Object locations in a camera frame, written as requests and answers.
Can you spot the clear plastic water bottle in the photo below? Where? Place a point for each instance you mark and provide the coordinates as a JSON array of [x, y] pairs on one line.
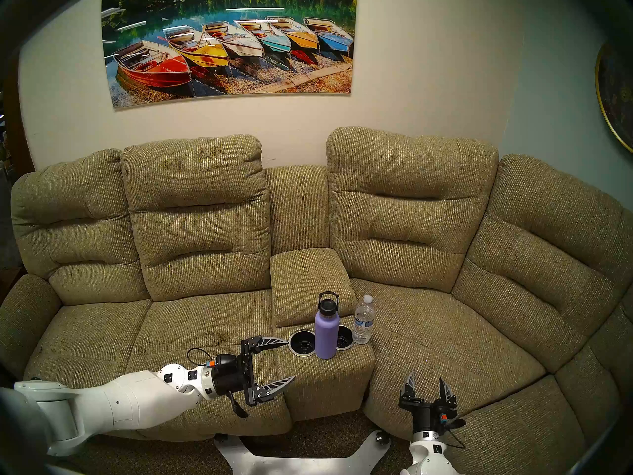
[[363, 323]]

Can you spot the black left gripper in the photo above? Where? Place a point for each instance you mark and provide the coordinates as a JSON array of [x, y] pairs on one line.
[[232, 375]]

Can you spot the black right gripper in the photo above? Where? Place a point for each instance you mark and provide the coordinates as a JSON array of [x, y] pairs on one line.
[[425, 417]]

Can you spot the black round cup holder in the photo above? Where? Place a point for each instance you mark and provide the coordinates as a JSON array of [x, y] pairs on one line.
[[302, 344], [346, 339]]

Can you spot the olive fabric sectional sofa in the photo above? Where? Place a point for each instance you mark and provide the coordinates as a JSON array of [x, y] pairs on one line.
[[198, 231]]

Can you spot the colourful boats wall painting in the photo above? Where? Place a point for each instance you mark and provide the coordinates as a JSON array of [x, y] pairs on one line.
[[222, 43]]

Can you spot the round gold-rimmed wall clock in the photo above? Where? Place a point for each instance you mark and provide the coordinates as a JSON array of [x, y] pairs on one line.
[[618, 93]]

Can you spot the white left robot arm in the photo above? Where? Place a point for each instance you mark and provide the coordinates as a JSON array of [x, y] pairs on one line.
[[123, 404]]

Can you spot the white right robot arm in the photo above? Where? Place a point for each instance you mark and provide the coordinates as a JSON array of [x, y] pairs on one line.
[[430, 454]]

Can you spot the purple insulated bottle black lid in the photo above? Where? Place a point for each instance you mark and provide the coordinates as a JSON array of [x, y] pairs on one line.
[[327, 335]]

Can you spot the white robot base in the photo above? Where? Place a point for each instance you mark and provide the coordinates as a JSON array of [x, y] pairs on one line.
[[296, 464]]

